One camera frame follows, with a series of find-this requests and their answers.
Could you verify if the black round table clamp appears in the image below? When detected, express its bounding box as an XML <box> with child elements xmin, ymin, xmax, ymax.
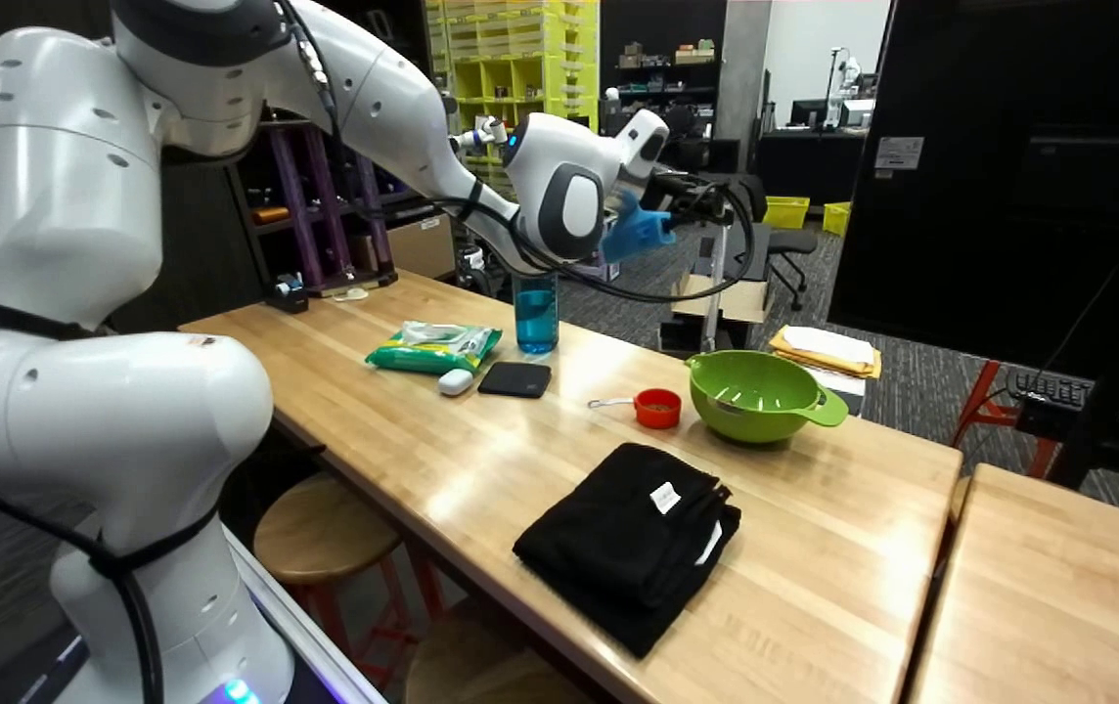
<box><xmin>264</xmin><ymin>270</ymin><xmax>315</xmax><ymax>315</ymax></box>

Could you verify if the black folded cloth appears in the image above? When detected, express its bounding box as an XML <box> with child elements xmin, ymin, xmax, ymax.
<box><xmin>513</xmin><ymin>439</ymin><xmax>741</xmax><ymax>662</ymax></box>

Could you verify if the black metal frame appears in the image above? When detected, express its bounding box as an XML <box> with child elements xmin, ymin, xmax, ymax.
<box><xmin>1043</xmin><ymin>251</ymin><xmax>1119</xmax><ymax>494</ymax></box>

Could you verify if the green plastic bowl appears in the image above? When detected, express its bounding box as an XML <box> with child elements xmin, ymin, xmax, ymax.
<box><xmin>683</xmin><ymin>348</ymin><xmax>852</xmax><ymax>448</ymax></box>

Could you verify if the orange measuring cup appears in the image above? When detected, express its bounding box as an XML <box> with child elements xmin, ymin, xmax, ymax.
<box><xmin>581</xmin><ymin>384</ymin><xmax>683</xmax><ymax>434</ymax></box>

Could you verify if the black partition panel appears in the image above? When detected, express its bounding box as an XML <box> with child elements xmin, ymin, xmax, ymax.
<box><xmin>828</xmin><ymin>0</ymin><xmax>1119</xmax><ymax>384</ymax></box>

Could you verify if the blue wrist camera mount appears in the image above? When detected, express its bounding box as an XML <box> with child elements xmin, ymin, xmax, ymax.
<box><xmin>598</xmin><ymin>200</ymin><xmax>680</xmax><ymax>267</ymax></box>

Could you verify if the black square wallet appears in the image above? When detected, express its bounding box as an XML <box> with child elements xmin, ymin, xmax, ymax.
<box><xmin>474</xmin><ymin>358</ymin><xmax>555</xmax><ymax>397</ymax></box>

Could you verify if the blue water bottle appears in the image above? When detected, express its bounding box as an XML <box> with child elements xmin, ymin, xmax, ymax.
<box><xmin>507</xmin><ymin>270</ymin><xmax>561</xmax><ymax>358</ymax></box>

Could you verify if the purple post rack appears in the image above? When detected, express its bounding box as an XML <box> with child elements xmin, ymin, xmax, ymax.
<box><xmin>251</xmin><ymin>109</ymin><xmax>401</xmax><ymax>290</ymax></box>

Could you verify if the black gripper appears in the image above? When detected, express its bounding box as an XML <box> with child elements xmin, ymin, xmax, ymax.
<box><xmin>658</xmin><ymin>169</ymin><xmax>735</xmax><ymax>225</ymax></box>

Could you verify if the open cardboard box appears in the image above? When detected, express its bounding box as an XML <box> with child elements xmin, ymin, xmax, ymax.
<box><xmin>667</xmin><ymin>279</ymin><xmax>770</xmax><ymax>328</ymax></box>

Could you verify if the yellow bin shelving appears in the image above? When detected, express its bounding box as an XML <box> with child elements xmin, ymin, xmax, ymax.
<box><xmin>421</xmin><ymin>0</ymin><xmax>602</xmax><ymax>170</ymax></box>

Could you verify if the orange sawhorse stand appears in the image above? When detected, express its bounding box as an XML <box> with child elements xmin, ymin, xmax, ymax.
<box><xmin>948</xmin><ymin>358</ymin><xmax>1068</xmax><ymax>482</ymax></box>

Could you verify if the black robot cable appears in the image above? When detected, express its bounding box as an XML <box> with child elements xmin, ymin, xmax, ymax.
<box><xmin>453</xmin><ymin>169</ymin><xmax>762</xmax><ymax>310</ymax></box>

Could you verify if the round wooden stool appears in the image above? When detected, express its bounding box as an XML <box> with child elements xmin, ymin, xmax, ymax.
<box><xmin>251</xmin><ymin>469</ymin><xmax>453</xmax><ymax>689</ymax></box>
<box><xmin>398</xmin><ymin>597</ymin><xmax>594</xmax><ymax>704</ymax></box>

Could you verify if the green wipes packet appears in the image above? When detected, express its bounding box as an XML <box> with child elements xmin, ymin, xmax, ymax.
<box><xmin>365</xmin><ymin>315</ymin><xmax>507</xmax><ymax>379</ymax></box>

